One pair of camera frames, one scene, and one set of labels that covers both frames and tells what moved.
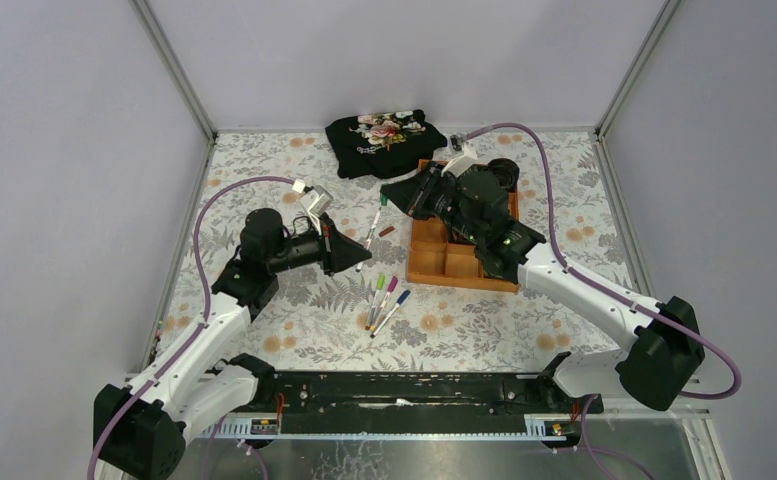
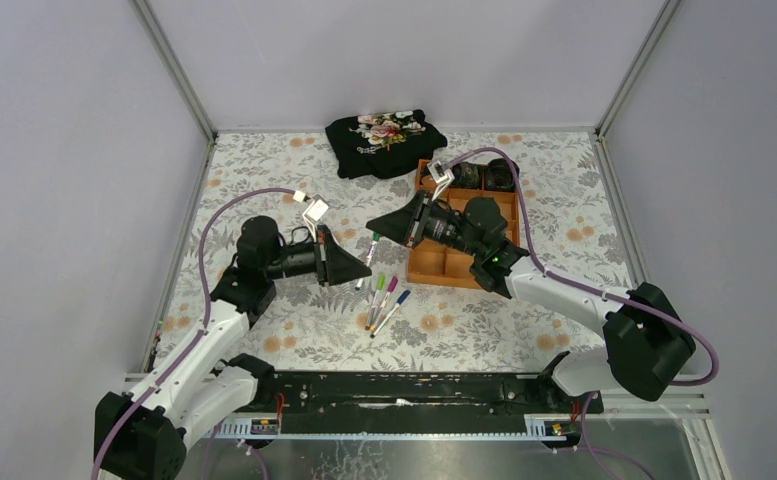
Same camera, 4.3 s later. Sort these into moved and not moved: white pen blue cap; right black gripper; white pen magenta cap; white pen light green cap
Moved: right black gripper
Not moved: white pen magenta cap; white pen blue cap; white pen light green cap
